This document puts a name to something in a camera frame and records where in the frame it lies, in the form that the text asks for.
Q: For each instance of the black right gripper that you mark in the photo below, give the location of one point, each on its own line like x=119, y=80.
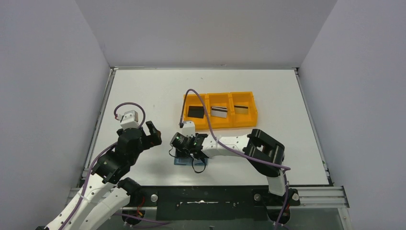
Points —
x=193, y=148

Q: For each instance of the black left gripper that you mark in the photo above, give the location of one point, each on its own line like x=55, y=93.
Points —
x=147, y=137

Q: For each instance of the blue leather card holder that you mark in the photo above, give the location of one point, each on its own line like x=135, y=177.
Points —
x=188, y=161

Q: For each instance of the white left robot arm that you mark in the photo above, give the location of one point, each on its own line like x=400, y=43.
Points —
x=106, y=188

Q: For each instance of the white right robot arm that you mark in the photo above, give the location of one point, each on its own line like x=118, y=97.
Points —
x=263, y=152

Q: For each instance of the black card in tray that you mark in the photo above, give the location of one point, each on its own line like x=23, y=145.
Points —
x=196, y=112

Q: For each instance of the silver striped card middle compartment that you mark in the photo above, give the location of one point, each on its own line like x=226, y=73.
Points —
x=219, y=111

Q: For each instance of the yellow three-compartment plastic tray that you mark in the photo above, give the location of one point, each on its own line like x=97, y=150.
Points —
x=225, y=99

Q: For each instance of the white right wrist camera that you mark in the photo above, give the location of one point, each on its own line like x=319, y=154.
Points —
x=188, y=129

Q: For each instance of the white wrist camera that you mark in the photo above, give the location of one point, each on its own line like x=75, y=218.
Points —
x=188, y=129
x=129, y=120

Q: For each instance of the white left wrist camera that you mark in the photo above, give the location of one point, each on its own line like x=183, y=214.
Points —
x=129, y=120

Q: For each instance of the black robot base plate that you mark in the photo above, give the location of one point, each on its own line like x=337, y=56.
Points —
x=171, y=203

